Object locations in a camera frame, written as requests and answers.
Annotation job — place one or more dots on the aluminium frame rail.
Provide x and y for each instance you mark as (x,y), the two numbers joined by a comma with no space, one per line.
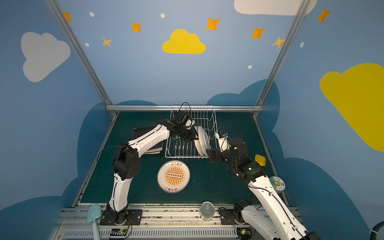
(156,108)

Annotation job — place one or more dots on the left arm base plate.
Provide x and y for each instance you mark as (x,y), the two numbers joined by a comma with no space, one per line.
(122,218)

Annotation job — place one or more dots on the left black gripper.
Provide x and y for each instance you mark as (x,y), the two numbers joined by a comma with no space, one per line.
(186,132)

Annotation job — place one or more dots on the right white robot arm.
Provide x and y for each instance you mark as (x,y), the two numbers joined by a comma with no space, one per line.
(281,224)

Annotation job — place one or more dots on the circuit board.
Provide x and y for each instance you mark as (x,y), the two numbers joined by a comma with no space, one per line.
(118,234)
(244,234)

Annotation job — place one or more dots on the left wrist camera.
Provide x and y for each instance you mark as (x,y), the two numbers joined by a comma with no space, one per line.
(189,123)

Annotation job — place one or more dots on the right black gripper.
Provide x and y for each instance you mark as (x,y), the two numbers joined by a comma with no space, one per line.
(215,154)

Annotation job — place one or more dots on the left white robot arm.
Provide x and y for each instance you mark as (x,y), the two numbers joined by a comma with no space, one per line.
(126,163)

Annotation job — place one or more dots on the right circuit board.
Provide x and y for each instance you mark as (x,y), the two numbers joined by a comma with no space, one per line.
(244,234)

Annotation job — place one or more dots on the black square plate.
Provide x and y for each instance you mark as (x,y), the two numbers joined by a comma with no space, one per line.
(138,132)

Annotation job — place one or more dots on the yellow handled brush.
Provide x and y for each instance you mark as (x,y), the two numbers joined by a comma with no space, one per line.
(261,160)

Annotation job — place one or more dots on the left circuit board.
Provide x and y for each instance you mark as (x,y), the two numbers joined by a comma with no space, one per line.
(118,234)

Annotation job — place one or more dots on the white round plate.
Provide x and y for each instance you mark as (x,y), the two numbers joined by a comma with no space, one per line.
(197,143)
(204,140)
(173,176)

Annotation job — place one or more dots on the white wire dish rack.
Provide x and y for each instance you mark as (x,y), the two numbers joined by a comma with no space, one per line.
(178,149)

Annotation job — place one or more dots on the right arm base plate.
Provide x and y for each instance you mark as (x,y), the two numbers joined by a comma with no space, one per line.
(233,216)

